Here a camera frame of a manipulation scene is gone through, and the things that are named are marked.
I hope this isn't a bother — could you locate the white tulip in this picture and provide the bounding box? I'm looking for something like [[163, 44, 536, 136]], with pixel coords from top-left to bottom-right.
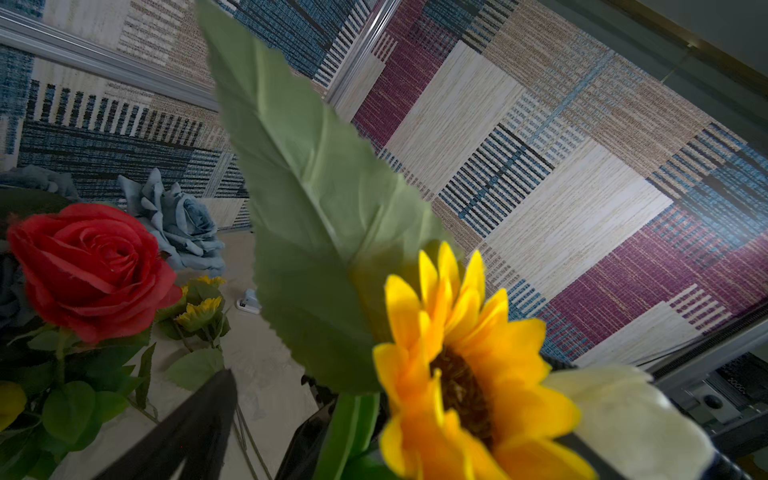
[[543, 364, 715, 479]]

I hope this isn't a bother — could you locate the large yellow sunflower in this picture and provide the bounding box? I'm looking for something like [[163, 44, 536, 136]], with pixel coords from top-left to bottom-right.
[[195, 275, 227, 289]]

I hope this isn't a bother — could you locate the yellow tulip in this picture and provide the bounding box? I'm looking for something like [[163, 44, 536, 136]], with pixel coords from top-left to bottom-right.
[[0, 381, 27, 431]]

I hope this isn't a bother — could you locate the grey blue rose bunch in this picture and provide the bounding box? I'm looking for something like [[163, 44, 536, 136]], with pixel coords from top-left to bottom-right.
[[1, 165, 225, 328]]

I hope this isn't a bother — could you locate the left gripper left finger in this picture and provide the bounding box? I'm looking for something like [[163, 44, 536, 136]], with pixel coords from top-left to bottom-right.
[[97, 369, 237, 479]]

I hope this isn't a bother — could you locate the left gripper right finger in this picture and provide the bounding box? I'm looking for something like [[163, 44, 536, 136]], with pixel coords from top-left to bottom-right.
[[557, 431, 751, 480]]

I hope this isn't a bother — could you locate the red rose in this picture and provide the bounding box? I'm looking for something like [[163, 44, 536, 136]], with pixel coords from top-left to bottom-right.
[[7, 203, 182, 343]]

